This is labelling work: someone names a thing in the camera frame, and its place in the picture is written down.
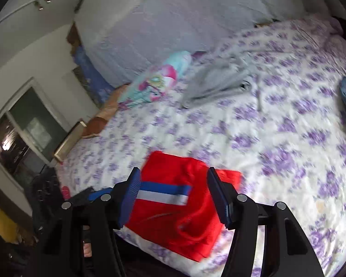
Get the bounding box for blue patterned cloth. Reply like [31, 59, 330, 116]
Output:
[72, 46, 116, 104]

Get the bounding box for folded floral blanket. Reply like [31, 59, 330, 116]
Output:
[117, 50, 194, 106]

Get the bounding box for ceiling spotlight fixture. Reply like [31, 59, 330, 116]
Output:
[32, 0, 53, 11]

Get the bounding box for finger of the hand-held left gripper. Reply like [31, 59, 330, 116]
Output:
[88, 187, 114, 202]

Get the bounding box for gold picture frame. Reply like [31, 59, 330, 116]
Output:
[53, 120, 87, 162]

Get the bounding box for yellow cloth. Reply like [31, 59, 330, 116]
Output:
[0, 199, 25, 244]

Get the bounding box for red pants with striped band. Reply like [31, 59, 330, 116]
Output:
[124, 150, 243, 262]

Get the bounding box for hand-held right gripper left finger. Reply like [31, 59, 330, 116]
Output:
[42, 167, 142, 277]

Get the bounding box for brown patterned pillow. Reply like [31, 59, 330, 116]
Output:
[82, 84, 130, 137]

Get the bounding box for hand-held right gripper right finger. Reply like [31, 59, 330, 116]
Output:
[207, 167, 325, 277]

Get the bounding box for black bag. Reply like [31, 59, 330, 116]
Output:
[31, 164, 64, 210]

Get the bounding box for wooden headboard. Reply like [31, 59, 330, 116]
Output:
[67, 23, 81, 57]

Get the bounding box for window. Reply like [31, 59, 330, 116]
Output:
[0, 78, 71, 185]

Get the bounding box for grey folded garment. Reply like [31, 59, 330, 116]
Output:
[180, 50, 263, 108]

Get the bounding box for green patterned picture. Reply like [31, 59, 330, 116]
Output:
[72, 66, 93, 99]

